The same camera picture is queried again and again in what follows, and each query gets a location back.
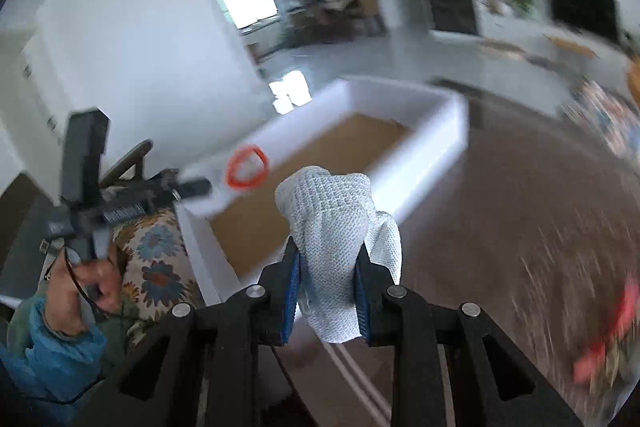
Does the black television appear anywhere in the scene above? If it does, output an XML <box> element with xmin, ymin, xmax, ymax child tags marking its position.
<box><xmin>549</xmin><ymin>0</ymin><xmax>620</xmax><ymax>44</ymax></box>

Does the white knitted cloth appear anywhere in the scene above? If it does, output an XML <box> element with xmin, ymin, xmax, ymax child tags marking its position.
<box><xmin>274</xmin><ymin>166</ymin><xmax>402</xmax><ymax>343</ymax></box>

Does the orange hair tie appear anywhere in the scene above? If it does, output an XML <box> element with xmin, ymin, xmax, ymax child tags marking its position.
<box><xmin>226</xmin><ymin>145</ymin><xmax>270</xmax><ymax>191</ymax></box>

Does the left hand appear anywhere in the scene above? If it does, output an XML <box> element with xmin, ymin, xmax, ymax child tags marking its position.
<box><xmin>44</xmin><ymin>251</ymin><xmax>122</xmax><ymax>337</ymax></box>

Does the blue sleeve left forearm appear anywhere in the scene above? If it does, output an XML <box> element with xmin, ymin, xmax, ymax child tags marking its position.
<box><xmin>1</xmin><ymin>296</ymin><xmax>107</xmax><ymax>426</ymax></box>

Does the dark wooden chair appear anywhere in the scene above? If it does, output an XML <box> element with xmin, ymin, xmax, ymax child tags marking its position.
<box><xmin>99</xmin><ymin>140</ymin><xmax>153</xmax><ymax>190</ymax></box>

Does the floral cushion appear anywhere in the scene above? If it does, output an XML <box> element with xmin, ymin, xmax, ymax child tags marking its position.
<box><xmin>111</xmin><ymin>206</ymin><xmax>203</xmax><ymax>322</ymax></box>

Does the white storage box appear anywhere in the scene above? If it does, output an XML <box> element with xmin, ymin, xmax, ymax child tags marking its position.
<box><xmin>177</xmin><ymin>77</ymin><xmax>469</xmax><ymax>305</ymax></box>

